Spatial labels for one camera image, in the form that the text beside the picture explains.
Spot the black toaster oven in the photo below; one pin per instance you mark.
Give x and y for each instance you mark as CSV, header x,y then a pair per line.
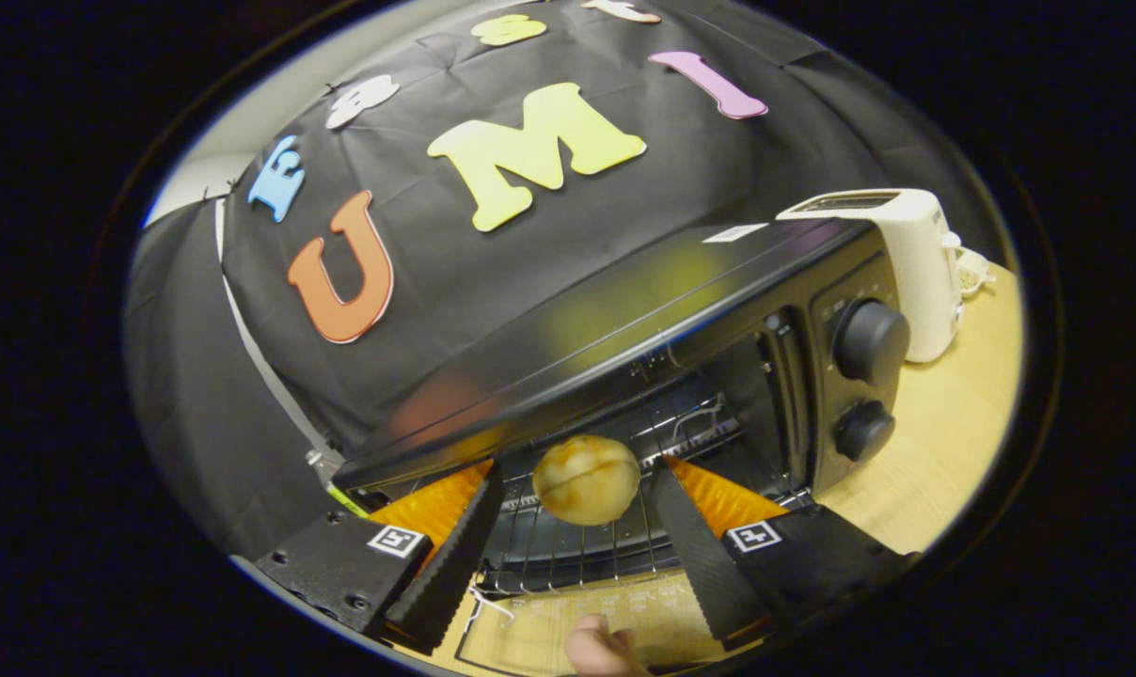
x,y
624,320

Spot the white snack tray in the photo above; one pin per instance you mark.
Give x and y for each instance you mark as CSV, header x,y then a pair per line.
x,y
972,268

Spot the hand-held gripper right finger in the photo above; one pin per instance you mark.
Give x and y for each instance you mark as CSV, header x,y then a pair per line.
x,y
700,564

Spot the golden round bun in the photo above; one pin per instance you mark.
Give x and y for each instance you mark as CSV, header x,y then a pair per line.
x,y
587,480

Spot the white pop-up toaster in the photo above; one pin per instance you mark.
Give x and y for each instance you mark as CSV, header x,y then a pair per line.
x,y
925,273

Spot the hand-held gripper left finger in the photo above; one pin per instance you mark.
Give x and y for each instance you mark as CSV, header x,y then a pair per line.
x,y
450,564

